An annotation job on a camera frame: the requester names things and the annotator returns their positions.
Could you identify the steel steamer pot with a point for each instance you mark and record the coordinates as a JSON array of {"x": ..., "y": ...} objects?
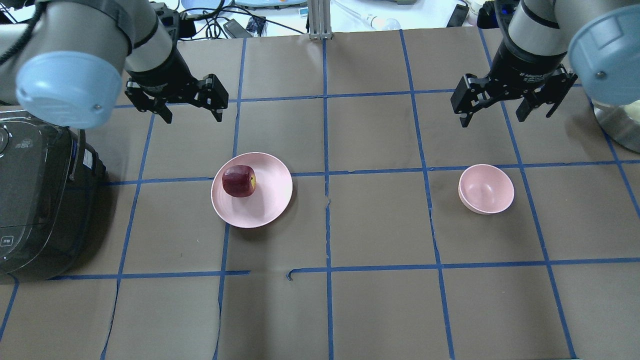
[{"x": 621, "y": 123}]

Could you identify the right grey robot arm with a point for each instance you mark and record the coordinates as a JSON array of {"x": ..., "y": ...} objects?
[{"x": 548, "y": 45}]

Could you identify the black power adapter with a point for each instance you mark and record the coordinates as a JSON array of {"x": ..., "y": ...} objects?
[{"x": 235, "y": 31}]

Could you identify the aluminium frame post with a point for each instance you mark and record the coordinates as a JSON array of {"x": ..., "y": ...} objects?
[{"x": 318, "y": 17}]

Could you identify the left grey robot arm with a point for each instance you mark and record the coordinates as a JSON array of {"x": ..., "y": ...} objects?
[{"x": 70, "y": 62}]

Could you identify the pink bowl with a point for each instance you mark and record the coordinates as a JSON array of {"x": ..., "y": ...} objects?
[{"x": 485, "y": 189}]

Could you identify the light bulb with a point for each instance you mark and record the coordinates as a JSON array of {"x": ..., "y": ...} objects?
[{"x": 379, "y": 23}]

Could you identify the pink round plate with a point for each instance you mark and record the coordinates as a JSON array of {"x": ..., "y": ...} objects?
[{"x": 273, "y": 192}]

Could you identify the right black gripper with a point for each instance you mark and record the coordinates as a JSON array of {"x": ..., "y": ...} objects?
[{"x": 523, "y": 66}]

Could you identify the red apple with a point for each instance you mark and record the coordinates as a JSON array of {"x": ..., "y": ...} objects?
[{"x": 239, "y": 181}]

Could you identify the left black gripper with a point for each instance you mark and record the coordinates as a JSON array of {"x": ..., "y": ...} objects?
[{"x": 163, "y": 75}]

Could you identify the light blue plate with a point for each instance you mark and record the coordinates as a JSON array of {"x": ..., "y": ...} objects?
[{"x": 200, "y": 7}]

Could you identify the dark grey rice cooker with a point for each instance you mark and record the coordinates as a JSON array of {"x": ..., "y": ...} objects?
[{"x": 49, "y": 175}]

